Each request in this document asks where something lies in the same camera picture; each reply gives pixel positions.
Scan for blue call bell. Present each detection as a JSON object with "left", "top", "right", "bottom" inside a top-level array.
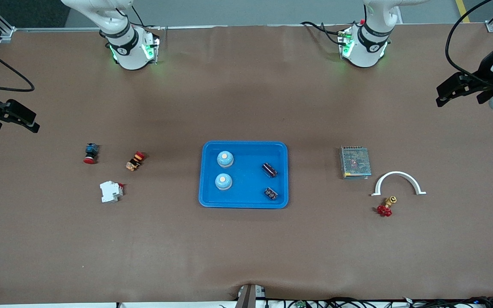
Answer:
[
  {"left": 215, "top": 173, "right": 233, "bottom": 191},
  {"left": 217, "top": 151, "right": 235, "bottom": 168}
]

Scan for red emergency stop button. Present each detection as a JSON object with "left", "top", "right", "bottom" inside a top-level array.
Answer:
[{"left": 83, "top": 143, "right": 100, "bottom": 165}]

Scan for white semicircular pipe clamp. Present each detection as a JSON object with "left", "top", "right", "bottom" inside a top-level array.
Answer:
[{"left": 370, "top": 171, "right": 427, "bottom": 197}]

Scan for white circuit breaker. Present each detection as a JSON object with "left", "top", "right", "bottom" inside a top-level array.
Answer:
[{"left": 99, "top": 180, "right": 125, "bottom": 204}]

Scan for metal mesh power supply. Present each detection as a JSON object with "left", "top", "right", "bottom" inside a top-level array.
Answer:
[{"left": 339, "top": 145, "right": 372, "bottom": 181}]

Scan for brass valve red handwheel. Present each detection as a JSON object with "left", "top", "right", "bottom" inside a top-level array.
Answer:
[{"left": 376, "top": 196, "right": 398, "bottom": 218}]

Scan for blue plastic tray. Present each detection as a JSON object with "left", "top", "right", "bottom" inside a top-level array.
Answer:
[{"left": 198, "top": 141, "right": 289, "bottom": 209}]

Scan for brown table cover mat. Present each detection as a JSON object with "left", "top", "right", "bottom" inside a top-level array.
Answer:
[{"left": 0, "top": 24, "right": 493, "bottom": 305}]

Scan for aluminium table edge rail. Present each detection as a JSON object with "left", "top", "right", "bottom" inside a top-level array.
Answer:
[{"left": 13, "top": 24, "right": 493, "bottom": 33}]

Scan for orange red selector switch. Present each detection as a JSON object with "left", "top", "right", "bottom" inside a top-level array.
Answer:
[{"left": 126, "top": 151, "right": 147, "bottom": 172}]

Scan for black base cable bundle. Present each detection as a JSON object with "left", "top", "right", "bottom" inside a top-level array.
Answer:
[{"left": 300, "top": 19, "right": 352, "bottom": 48}]

